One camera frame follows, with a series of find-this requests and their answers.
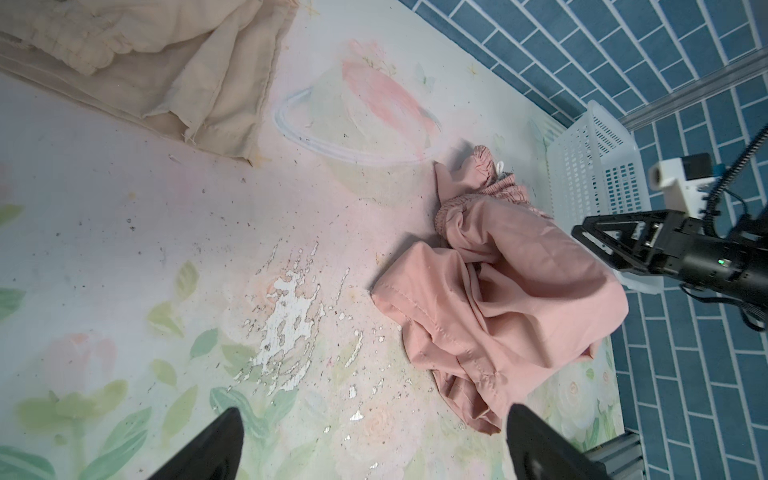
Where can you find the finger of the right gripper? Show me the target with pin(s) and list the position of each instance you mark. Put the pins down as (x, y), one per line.
(636, 259)
(627, 232)

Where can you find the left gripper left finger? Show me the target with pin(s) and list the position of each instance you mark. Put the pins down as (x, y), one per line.
(215, 453)

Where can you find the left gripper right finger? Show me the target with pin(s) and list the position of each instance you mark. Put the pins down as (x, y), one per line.
(538, 452)

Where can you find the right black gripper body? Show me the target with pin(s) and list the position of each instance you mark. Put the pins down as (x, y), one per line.
(680, 250)

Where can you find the white plastic basket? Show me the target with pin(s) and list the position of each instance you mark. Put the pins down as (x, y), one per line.
(595, 168)

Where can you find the pink shorts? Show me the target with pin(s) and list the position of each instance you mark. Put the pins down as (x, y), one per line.
(504, 303)

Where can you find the beige shorts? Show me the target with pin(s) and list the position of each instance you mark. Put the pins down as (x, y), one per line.
(194, 71)

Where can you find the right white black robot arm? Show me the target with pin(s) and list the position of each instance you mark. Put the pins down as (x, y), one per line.
(749, 292)

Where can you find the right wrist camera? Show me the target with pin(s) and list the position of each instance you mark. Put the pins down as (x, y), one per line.
(685, 183)

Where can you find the aluminium front rail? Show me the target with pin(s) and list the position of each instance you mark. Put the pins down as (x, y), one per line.
(621, 458)

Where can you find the right aluminium corner post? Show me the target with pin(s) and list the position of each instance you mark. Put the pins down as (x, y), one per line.
(743, 69)

